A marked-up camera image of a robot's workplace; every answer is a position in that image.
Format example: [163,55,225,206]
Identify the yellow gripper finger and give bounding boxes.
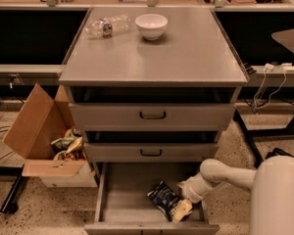
[172,199,193,223]

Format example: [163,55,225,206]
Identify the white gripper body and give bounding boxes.
[177,173,218,204]

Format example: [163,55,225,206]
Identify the blue chip bag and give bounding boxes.
[147,181,180,221]

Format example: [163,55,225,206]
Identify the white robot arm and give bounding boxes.
[172,156,294,235]

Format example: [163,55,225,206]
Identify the bottom grey open drawer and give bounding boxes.
[84,163,220,235]

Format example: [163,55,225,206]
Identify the middle grey drawer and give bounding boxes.
[85,143,218,163]

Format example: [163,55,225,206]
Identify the top grey drawer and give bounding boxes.
[69,103,235,131]

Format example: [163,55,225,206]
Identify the grey drawer cabinet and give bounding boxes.
[58,6,249,181]

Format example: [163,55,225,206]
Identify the black office chair base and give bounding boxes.
[266,148,294,159]

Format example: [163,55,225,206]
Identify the snack bags in box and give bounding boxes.
[51,127,86,161]

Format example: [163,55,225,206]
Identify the brown cardboard box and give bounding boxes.
[3,84,98,188]

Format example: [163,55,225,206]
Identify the white bowl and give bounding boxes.
[135,14,169,40]

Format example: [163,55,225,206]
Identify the black left table foot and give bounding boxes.
[0,166,24,214]

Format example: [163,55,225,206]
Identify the clear plastic water bottle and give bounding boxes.
[85,14,131,39]

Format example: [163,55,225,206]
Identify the black table leg frame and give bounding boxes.
[233,111,294,168]

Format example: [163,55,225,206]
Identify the white cables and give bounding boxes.
[251,62,294,114]

